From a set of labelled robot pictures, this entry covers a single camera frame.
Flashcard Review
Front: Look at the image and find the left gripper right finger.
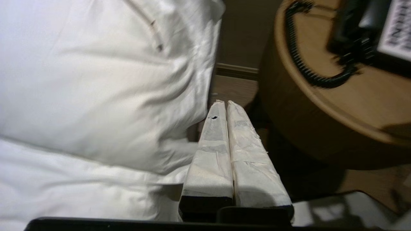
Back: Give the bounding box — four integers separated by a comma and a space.
227, 100, 294, 224

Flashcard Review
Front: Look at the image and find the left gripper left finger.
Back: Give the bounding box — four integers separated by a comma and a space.
179, 100, 234, 222

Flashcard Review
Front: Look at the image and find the round wooden side table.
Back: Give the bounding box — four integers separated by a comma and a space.
259, 0, 411, 171

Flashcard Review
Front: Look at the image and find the white bed sheet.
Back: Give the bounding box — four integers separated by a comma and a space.
0, 136, 199, 231

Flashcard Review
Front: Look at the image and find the white pillow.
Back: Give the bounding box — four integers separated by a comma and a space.
0, 0, 226, 175

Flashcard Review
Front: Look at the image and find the black telephone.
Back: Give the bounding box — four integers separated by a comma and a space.
326, 0, 411, 79

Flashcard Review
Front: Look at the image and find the black coiled phone cord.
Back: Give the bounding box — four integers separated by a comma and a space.
285, 0, 358, 89

